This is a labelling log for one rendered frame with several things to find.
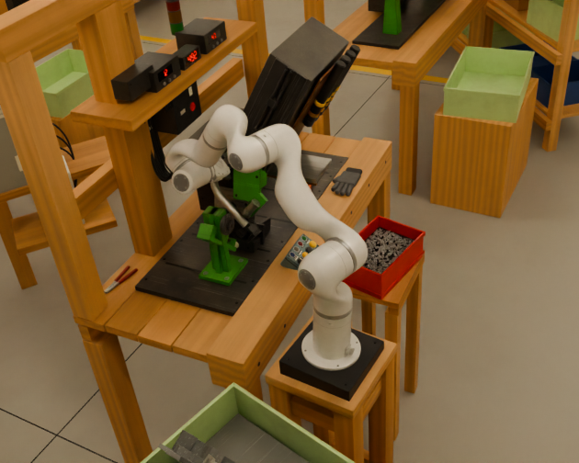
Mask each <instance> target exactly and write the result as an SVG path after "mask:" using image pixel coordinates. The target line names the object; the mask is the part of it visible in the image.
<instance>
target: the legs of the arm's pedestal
mask: <svg viewBox="0 0 579 463"><path fill-rule="evenodd" d="M268 388H269V395H270V401H271V407H272V408H273V409H275V410H276V411H278V412H280V413H281V414H283V415H284V416H286V417H287V418H289V419H290V420H292V421H293V422H294V423H296V424H297V425H299V426H300V427H301V418H302V419H304V420H307V421H309V422H311V423H312V424H313V435H315V436H316V437H318V438H319V439H321V440H322V441H324V442H325V443H326V444H327V445H329V446H331V447H332V448H334V449H335V450H337V451H338V452H340V453H341V454H343V455H344V456H346V457H348V458H349V459H351V460H352V461H354V462H355V463H393V411H394V357H393V358H392V361H391V362H390V364H389V365H388V366H387V367H386V369H385V371H384V372H383V374H382V375H381V377H380V379H379V381H378V382H377V384H376V385H375V387H374V388H373V390H372V392H371V393H370V395H369V396H368V397H367V399H366V400H365V402H364V404H363V405H362V407H361V408H360V410H359V411H358V414H357V415H356V417H355V418H354V419H350V418H348V417H345V416H344V415H342V414H339V413H337V412H333V411H331V410H328V409H326V408H324V407H322V406H320V405H317V404H315V403H313V402H310V401H306V400H305V399H303V398H300V397H298V396H296V395H293V394H291V393H288V392H286V391H285V390H281V389H278V388H276V387H274V386H271V385H269V384H268ZM368 414H369V451H368V450H366V449H364V442H363V421H364V420H365V418H366V416H367V415H368Z"/></svg>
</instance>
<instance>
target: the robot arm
mask: <svg viewBox="0 0 579 463"><path fill-rule="evenodd" d="M247 126H248V119H247V116H246V115H245V113H244V112H243V111H242V110H241V109H240V108H238V107H236V106H233V105H223V106H220V107H218V108H217V109H216V110H215V112H214V113H213V115H212V116H211V118H210V121H209V122H208V124H207V126H206V128H205V129H204V131H203V132H202V134H201V136H200V138H199V139H198V140H195V139H185V140H182V141H179V142H177V143H176V144H175V145H173V146H172V148H171V149H170V151H169V152H168V154H167V156H166V157H165V163H166V165H167V167H168V168H169V169H170V170H171V171H172V172H173V175H172V185H173V187H174V189H175V190H176V191H177V192H178V193H180V194H187V193H189V192H191V191H193V190H195V189H197V188H199V187H201V186H204V185H207V184H208V183H213V182H217V181H220V180H222V179H226V180H230V179H231V175H230V172H231V171H230V169H231V168H233V169H235V170H236V171H238V172H241V173H246V174H247V173H253V172H255V171H257V170H259V169H261V168H263V167H265V166H267V165H269V164H271V163H274V164H275V165H276V166H277V168H278V176H277V181H276V184H275V196H276V199H277V201H278V203H279V205H280V206H281V207H282V209H283V210H284V212H285V213H286V215H287V216H288V217H289V219H290V220H291V221H292V222H293V223H294V224H295V225H296V226H297V227H298V228H300V229H302V230H304V231H307V232H313V233H316V234H317V235H319V236H320V237H322V238H323V239H324V241H325V243H324V244H322V245H320V246H319V247H317V248H316V249H314V250H313V251H311V252H310V253H309V254H307V255H306V256H305V257H304V258H303V259H302V260H301V262H300V265H299V268H298V279H299V281H300V282H301V284H302V285H303V286H304V287H305V288H307V289H308V290H309V291H311V293H312V294H313V327H312V331H310V332H309V333H308V334H307V335H306V336H305V337H304V339H303V341H302V345H301V351H302V354H303V356H304V357H305V359H306V360H307V361H308V362H309V363H310V364H311V365H313V366H315V367H318V368H320V369H323V370H330V371H333V370H341V369H345V368H347V367H350V366H352V365H353V364H354V363H355V362H356V361H357V360H358V358H359V356H360V350H361V346H360V342H359V340H358V339H357V337H356V336H355V335H354V334H353V333H351V322H352V308H353V295H352V291H351V289H350V287H349V286H348V285H347V284H346V283H344V282H342V281H343V280H344V279H345V278H347V277H349V276H350V275H351V274H353V273H354V272H356V271H357V270H358V269H360V268H361V267H362V266H363V265H364V263H365V262H366V260H367V257H368V248H367V245H366V244H365V242H364V240H363V239H362V238H361V237H360V235H359V234H358V233H356V232H355V231H354V230H352V229H351V228H350V227H348V226H347V225H345V224H344V223H343V222H342V221H340V220H338V219H336V218H335V217H334V216H332V215H331V214H330V213H328V212H327V211H326V210H325V209H324V208H323V207H322V206H321V204H320V203H319V202H318V200H317V199H316V197H315V196H314V194H313V192H312V191H311V189H310V188H309V186H308V184H307V183H306V181H305V179H304V177H303V174H302V170H301V141H300V139H299V136H298V134H297V133H296V131H295V130H294V129H293V128H292V127H290V126H288V125H286V124H274V125H271V126H268V127H266V128H264V129H262V130H259V131H257V132H255V133H253V134H251V135H249V136H245V134H246V131H247ZM226 148H227V154H228V160H229V164H228V165H227V164H226V163H225V162H224V161H223V159H224V158H225V157H224V156H223V155H222V154H223V153H224V151H225V150H226ZM191 160H192V161H191Z"/></svg>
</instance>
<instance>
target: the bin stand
mask: <svg viewBox="0 0 579 463"><path fill-rule="evenodd" d="M424 261H425V254H423V257H422V258H421V259H420V260H419V261H418V262H417V263H416V264H415V265H414V266H413V267H412V268H411V269H410V271H409V272H408V273H407V274H406V275H405V276H404V277H403V278H402V279H401V280H400V281H399V282H398V283H397V284H396V285H395V287H394V288H393V289H392V290H391V291H390V292H389V293H388V294H387V295H386V296H385V297H384V298H383V299H382V300H380V299H377V298H374V297H372V296H370V295H368V294H366V293H364V292H361V291H359V290H357V289H354V288H352V287H350V289H351V291H352V295H353V298H355V299H361V312H362V332H364V333H369V334H371V335H374V336H376V303H377V304H381V305H385V306H388V307H387V309H386V311H385V340H387V341H390V342H393V343H396V344H397V352H396V354H395V355H394V411H393V441H395V440H396V437H397V435H398V433H399V399H400V358H401V317H402V307H403V305H404V303H405V301H406V333H405V366H404V391H408V392H411V393H415V391H416V388H417V380H418V358H419V337H420V317H421V296H422V275H423V263H424Z"/></svg>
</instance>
